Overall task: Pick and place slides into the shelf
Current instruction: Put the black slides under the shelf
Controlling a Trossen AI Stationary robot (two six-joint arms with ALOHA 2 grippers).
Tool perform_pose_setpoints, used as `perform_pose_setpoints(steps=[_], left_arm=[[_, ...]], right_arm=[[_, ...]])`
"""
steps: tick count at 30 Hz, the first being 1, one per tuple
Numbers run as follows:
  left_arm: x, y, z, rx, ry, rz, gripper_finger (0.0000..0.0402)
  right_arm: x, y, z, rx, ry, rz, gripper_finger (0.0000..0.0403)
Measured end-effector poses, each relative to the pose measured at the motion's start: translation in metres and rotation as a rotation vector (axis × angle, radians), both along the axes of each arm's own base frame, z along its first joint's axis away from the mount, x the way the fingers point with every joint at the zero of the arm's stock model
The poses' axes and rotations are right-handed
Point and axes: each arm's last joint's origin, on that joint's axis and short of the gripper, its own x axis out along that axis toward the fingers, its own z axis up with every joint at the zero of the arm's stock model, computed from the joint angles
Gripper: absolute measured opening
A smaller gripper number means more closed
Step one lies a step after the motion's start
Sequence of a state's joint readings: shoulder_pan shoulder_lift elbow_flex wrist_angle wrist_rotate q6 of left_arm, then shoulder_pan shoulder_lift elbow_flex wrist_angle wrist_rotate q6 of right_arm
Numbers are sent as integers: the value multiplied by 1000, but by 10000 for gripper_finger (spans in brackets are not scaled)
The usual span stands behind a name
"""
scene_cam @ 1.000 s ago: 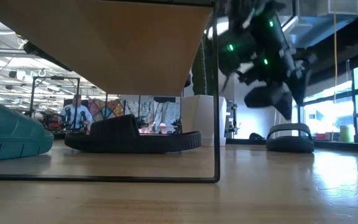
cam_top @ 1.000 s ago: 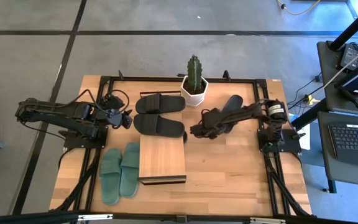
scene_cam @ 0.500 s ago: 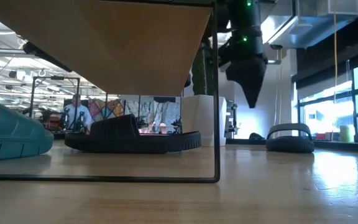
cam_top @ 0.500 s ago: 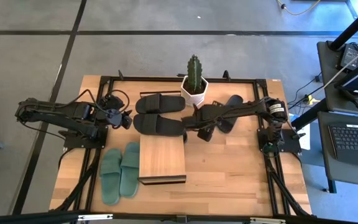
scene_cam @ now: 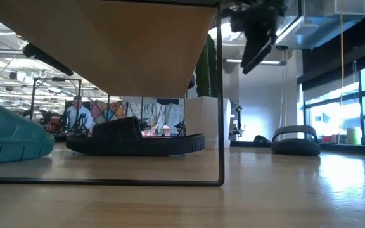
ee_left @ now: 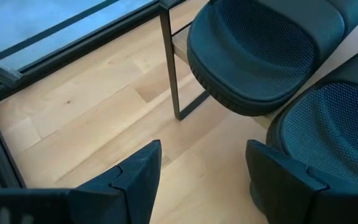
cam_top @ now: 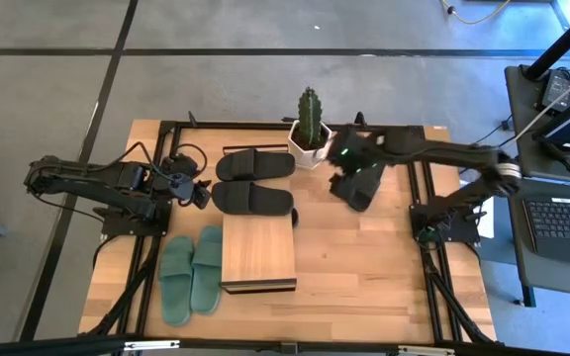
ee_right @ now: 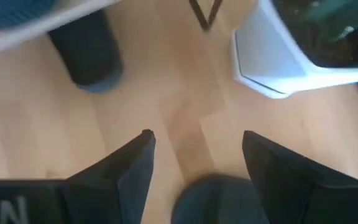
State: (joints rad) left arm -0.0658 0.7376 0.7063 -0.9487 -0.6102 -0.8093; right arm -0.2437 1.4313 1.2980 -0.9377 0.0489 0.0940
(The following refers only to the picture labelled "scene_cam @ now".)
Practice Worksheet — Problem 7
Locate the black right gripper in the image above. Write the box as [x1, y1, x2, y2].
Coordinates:
[231, 0, 286, 75]

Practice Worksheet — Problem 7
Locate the green rubber slide sandal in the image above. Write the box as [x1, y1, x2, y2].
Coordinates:
[0, 100, 56, 166]

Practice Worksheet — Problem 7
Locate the fluorescent ceiling light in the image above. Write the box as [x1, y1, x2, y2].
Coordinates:
[223, 58, 287, 67]

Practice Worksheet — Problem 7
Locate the green columnar cactus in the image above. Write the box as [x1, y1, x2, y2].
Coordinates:
[195, 34, 219, 98]

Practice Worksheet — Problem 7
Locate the black background stand device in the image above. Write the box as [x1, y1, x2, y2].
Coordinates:
[229, 101, 244, 142]

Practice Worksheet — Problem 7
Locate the white faceted planter pot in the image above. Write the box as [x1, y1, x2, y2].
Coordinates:
[184, 96, 233, 149]

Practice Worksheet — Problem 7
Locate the large glass window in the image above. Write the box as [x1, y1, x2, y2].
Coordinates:
[302, 65, 365, 140]

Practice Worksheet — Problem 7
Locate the white hanging cloth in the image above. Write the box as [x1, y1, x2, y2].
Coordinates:
[127, 101, 185, 137]

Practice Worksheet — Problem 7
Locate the yellow-green cylinder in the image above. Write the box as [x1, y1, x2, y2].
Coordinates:
[346, 126, 362, 146]

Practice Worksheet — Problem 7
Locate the colourful patchwork quilt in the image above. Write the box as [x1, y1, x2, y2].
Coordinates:
[89, 100, 128, 126]

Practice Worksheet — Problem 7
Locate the person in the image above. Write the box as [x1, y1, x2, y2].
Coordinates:
[64, 96, 94, 134]

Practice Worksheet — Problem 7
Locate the silver ceiling duct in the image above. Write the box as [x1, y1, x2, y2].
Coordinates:
[210, 0, 365, 51]

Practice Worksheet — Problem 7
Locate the black metal table frame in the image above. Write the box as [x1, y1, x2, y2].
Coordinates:
[54, 135, 365, 156]

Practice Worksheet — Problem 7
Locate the wooden shelf with black frame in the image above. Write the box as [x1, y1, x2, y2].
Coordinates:
[0, 0, 226, 187]

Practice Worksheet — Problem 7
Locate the black background rig frame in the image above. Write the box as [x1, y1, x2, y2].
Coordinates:
[29, 77, 82, 127]

